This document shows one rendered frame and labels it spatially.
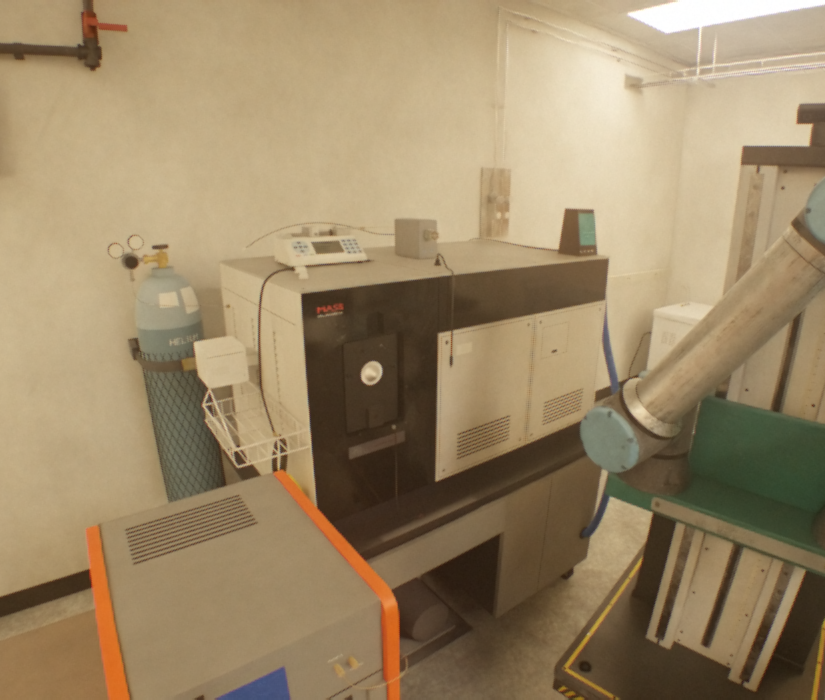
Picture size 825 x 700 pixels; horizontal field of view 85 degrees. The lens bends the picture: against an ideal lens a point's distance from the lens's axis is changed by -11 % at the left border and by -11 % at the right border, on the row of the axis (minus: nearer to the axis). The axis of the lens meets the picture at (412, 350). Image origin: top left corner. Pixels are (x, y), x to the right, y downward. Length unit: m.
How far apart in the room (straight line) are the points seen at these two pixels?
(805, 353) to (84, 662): 1.78
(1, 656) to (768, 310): 1.69
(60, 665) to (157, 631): 0.66
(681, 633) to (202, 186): 2.37
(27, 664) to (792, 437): 1.80
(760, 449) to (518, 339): 0.74
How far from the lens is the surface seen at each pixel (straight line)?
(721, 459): 1.44
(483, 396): 1.56
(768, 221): 1.34
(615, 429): 1.10
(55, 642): 1.45
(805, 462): 1.41
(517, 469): 1.79
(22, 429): 2.35
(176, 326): 1.87
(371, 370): 1.27
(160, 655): 0.73
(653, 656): 1.85
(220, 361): 1.44
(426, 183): 2.73
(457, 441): 1.56
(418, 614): 1.98
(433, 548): 1.60
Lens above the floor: 1.65
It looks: 18 degrees down
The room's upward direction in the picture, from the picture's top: straight up
